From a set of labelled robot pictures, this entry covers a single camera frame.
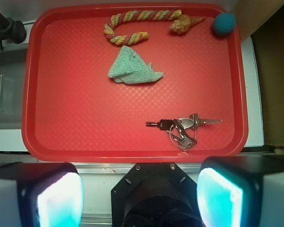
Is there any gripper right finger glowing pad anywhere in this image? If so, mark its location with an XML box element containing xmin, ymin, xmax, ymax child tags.
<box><xmin>196</xmin><ymin>155</ymin><xmax>284</xmax><ymax>227</ymax></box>

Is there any black faucet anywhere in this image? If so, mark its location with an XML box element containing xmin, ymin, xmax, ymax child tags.
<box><xmin>0</xmin><ymin>13</ymin><xmax>27</xmax><ymax>51</ymax></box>

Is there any black octagonal mount plate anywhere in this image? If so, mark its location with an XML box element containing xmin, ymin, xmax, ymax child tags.
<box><xmin>111</xmin><ymin>163</ymin><xmax>203</xmax><ymax>227</ymax></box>

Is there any bunch of metal keys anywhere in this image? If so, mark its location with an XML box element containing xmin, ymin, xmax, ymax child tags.
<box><xmin>145</xmin><ymin>113</ymin><xmax>223</xmax><ymax>151</ymax></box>

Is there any light blue knitted cloth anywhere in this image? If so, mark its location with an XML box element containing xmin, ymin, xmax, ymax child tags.
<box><xmin>107</xmin><ymin>46</ymin><xmax>164</xmax><ymax>85</ymax></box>

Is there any grey sink basin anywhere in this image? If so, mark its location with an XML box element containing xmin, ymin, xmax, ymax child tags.
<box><xmin>0</xmin><ymin>47</ymin><xmax>27</xmax><ymax>130</ymax></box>

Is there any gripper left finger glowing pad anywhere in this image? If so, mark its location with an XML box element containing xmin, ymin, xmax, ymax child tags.
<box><xmin>0</xmin><ymin>162</ymin><xmax>84</xmax><ymax>227</ymax></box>

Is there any yellow conch shell toy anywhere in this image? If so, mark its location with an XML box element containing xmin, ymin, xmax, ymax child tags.
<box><xmin>169</xmin><ymin>15</ymin><xmax>206</xmax><ymax>35</ymax></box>

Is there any multicolour twisted rope toy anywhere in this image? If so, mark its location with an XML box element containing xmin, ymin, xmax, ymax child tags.
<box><xmin>104</xmin><ymin>9</ymin><xmax>182</xmax><ymax>46</ymax></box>

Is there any teal dimpled ball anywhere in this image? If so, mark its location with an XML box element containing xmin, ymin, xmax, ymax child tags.
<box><xmin>213</xmin><ymin>13</ymin><xmax>236</xmax><ymax>36</ymax></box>

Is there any red plastic tray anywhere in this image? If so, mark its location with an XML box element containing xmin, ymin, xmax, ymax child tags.
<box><xmin>22</xmin><ymin>2</ymin><xmax>248</xmax><ymax>163</ymax></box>

